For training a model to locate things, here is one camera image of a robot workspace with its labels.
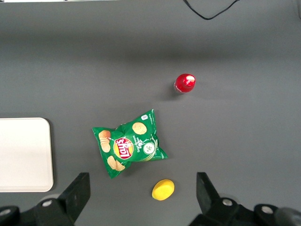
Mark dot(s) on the red capped bottle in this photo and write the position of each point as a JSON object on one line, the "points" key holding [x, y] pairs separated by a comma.
{"points": [[185, 83]]}

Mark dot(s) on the yellow lemon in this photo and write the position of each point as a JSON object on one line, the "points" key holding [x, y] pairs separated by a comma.
{"points": [[163, 189]]}

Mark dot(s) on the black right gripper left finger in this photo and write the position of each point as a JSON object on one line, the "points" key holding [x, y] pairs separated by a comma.
{"points": [[73, 197]]}

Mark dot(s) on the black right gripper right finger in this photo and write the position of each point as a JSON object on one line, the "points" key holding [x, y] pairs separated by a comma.
{"points": [[209, 200]]}

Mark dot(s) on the green Lay's chips bag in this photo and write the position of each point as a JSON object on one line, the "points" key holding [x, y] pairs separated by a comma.
{"points": [[131, 146]]}

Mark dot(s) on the white rectangular tray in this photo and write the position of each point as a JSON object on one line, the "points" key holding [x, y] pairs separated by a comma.
{"points": [[23, 155]]}

